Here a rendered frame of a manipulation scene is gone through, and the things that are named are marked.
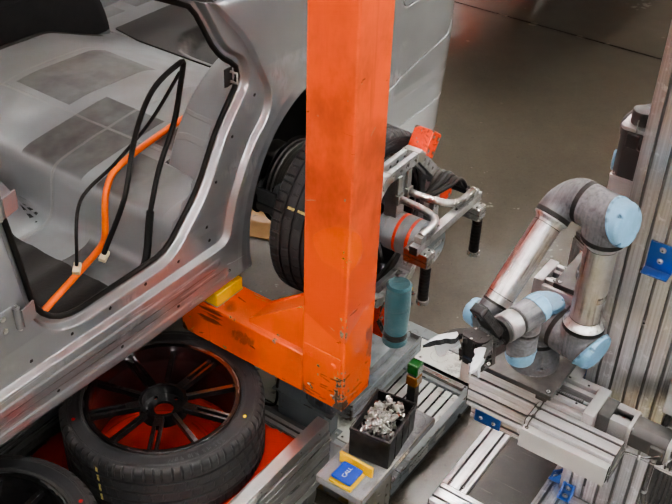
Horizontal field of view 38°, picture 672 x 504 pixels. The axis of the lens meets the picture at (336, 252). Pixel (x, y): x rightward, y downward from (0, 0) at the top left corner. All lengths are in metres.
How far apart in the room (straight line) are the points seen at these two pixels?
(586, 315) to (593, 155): 3.09
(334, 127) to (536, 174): 2.99
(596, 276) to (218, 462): 1.27
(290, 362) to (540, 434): 0.83
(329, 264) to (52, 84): 1.56
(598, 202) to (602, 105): 3.79
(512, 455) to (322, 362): 0.83
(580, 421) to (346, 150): 1.04
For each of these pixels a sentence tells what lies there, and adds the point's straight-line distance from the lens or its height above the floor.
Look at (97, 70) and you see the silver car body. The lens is 4.06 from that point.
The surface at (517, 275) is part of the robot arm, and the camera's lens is 2.60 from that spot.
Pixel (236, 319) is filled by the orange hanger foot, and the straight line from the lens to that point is 3.27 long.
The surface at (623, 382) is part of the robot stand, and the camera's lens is 3.07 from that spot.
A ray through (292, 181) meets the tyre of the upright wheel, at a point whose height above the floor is 1.07.
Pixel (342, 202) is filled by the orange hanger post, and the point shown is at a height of 1.30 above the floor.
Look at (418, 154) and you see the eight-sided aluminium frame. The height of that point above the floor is 1.12.
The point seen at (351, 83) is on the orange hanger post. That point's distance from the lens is 2.51.
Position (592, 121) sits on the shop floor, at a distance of 6.12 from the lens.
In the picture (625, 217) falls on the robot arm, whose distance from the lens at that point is 2.53.
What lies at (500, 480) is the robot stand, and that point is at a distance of 3.47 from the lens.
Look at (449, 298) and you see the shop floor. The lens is 4.50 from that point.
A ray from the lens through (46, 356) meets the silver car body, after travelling 2.84.
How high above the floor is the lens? 2.78
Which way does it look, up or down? 36 degrees down
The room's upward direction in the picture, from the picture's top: 2 degrees clockwise
